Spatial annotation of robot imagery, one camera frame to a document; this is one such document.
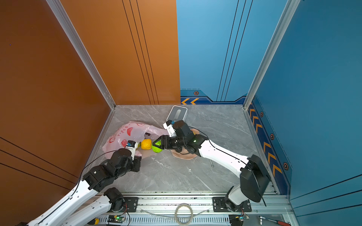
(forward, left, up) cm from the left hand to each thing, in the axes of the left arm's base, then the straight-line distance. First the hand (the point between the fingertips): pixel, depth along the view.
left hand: (143, 156), depth 77 cm
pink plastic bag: (+15, +7, +2) cm, 17 cm away
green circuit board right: (-27, -50, -15) cm, 59 cm away
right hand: (+3, -9, +8) cm, 13 cm away
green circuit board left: (-27, +12, -15) cm, 33 cm away
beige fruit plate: (-5, -23, +13) cm, 27 cm away
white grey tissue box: (+41, -17, -10) cm, 45 cm away
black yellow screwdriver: (-28, +20, -11) cm, 36 cm away
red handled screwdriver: (-27, -68, -12) cm, 74 cm away
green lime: (-1, -9, +9) cm, 13 cm away
